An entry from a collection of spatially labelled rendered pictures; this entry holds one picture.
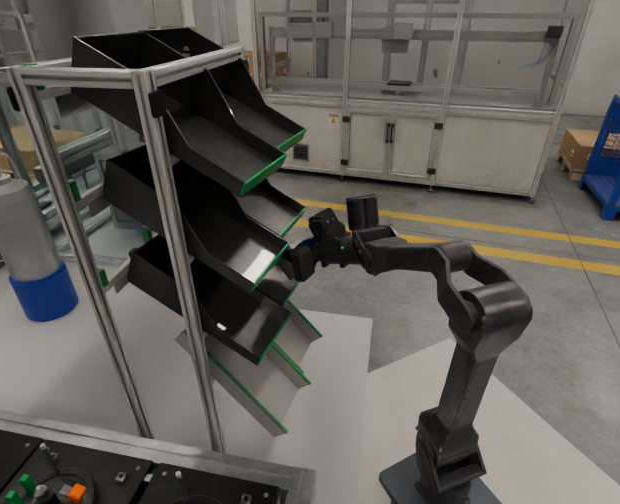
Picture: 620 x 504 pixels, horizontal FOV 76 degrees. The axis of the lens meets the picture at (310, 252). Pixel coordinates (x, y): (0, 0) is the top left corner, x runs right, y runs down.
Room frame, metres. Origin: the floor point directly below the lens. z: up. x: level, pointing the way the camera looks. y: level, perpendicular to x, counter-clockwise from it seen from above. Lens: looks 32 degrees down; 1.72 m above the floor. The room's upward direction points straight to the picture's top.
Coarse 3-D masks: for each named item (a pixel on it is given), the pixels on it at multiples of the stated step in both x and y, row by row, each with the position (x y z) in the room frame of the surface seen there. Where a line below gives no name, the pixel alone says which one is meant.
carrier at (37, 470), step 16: (48, 448) 0.47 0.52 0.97; (64, 448) 0.48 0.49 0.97; (80, 448) 0.48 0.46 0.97; (32, 464) 0.44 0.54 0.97; (48, 464) 0.44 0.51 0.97; (64, 464) 0.44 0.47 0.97; (80, 464) 0.44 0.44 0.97; (96, 464) 0.44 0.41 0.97; (112, 464) 0.44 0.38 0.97; (128, 464) 0.44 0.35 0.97; (144, 464) 0.44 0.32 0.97; (16, 480) 0.41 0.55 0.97; (32, 480) 0.38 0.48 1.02; (48, 480) 0.40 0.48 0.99; (64, 480) 0.40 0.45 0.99; (80, 480) 0.40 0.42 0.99; (96, 480) 0.41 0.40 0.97; (112, 480) 0.41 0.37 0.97; (128, 480) 0.41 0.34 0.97; (0, 496) 0.38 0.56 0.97; (16, 496) 0.35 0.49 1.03; (32, 496) 0.37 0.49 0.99; (48, 496) 0.36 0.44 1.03; (96, 496) 0.38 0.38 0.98; (112, 496) 0.38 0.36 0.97; (128, 496) 0.38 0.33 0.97
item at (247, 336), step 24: (144, 264) 0.56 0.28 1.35; (168, 264) 0.65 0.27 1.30; (192, 264) 0.67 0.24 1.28; (144, 288) 0.57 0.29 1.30; (168, 288) 0.55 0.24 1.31; (216, 288) 0.63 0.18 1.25; (240, 288) 0.65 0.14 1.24; (216, 312) 0.57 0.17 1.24; (240, 312) 0.59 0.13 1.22; (264, 312) 0.61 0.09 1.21; (288, 312) 0.61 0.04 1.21; (216, 336) 0.52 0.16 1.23; (240, 336) 0.54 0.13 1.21; (264, 336) 0.55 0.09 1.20
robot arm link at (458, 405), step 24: (480, 288) 0.36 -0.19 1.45; (504, 288) 0.36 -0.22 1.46; (480, 312) 0.33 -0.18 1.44; (504, 312) 0.33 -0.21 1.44; (528, 312) 0.34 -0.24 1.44; (456, 336) 0.35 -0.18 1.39; (480, 336) 0.32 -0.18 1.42; (504, 336) 0.33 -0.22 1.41; (456, 360) 0.36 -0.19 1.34; (480, 360) 0.34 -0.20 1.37; (456, 384) 0.35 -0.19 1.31; (480, 384) 0.34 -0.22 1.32; (432, 408) 0.39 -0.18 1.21; (456, 408) 0.34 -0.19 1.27; (432, 432) 0.35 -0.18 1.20; (456, 432) 0.34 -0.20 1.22; (432, 456) 0.34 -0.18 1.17; (456, 456) 0.34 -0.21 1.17
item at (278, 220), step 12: (264, 180) 0.79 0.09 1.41; (252, 192) 0.77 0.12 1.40; (264, 192) 0.78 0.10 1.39; (276, 192) 0.78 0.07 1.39; (240, 204) 0.71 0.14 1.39; (252, 204) 0.73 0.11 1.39; (264, 204) 0.74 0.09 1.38; (276, 204) 0.76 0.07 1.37; (288, 204) 0.77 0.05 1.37; (300, 204) 0.76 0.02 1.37; (252, 216) 0.69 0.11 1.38; (264, 216) 0.70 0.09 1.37; (276, 216) 0.72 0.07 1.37; (288, 216) 0.73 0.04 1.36; (300, 216) 0.74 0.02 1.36; (276, 228) 0.68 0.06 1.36; (288, 228) 0.67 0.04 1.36
